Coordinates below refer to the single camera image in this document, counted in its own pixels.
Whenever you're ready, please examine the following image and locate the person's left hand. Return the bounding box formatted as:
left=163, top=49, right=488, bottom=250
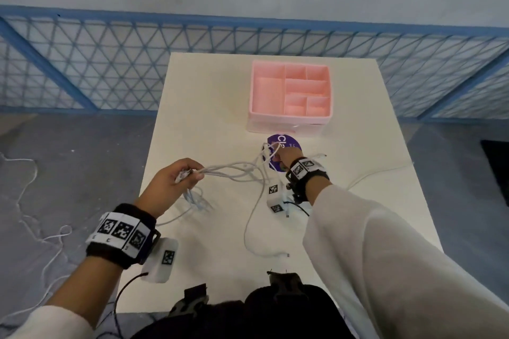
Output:
left=133, top=158, right=206, bottom=219

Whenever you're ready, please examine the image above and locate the person's right hand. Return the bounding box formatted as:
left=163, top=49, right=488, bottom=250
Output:
left=274, top=147, right=305, bottom=173

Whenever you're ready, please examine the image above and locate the pink compartment organizer box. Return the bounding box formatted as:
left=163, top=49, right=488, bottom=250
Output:
left=246, top=59, right=333, bottom=138

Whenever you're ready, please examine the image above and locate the person's left forearm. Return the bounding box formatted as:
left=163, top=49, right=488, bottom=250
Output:
left=0, top=257, right=122, bottom=339

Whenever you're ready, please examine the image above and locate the person's right forearm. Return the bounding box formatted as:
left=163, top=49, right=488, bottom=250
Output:
left=302, top=175, right=509, bottom=339

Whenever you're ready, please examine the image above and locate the person's black clothing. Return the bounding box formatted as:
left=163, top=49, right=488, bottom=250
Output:
left=131, top=285, right=357, bottom=339

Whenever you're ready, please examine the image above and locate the purple round sticker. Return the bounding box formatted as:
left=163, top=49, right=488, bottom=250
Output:
left=265, top=132, right=304, bottom=173

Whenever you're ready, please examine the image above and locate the black marker wristband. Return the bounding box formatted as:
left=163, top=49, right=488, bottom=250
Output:
left=85, top=202, right=162, bottom=270
left=284, top=156, right=331, bottom=192

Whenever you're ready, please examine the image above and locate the white table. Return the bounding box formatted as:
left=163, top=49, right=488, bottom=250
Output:
left=115, top=52, right=444, bottom=314

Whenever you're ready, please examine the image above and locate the black harness clip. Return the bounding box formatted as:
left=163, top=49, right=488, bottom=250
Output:
left=266, top=270, right=305, bottom=300
left=171, top=283, right=209, bottom=318

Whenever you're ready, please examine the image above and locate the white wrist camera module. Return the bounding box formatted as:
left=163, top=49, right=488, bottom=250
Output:
left=265, top=175, right=293, bottom=218
left=141, top=237, right=179, bottom=284

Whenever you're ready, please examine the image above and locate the thin black camera cable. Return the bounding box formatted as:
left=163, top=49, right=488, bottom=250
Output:
left=113, top=271, right=150, bottom=339
left=282, top=199, right=311, bottom=218

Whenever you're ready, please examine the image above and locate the thin white cord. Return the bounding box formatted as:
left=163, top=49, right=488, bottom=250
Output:
left=0, top=151, right=120, bottom=327

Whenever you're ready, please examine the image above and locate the blue wire mesh fence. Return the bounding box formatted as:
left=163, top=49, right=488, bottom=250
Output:
left=0, top=4, right=509, bottom=121

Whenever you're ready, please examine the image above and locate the black stand base plate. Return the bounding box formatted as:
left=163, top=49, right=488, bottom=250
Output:
left=480, top=139, right=509, bottom=208

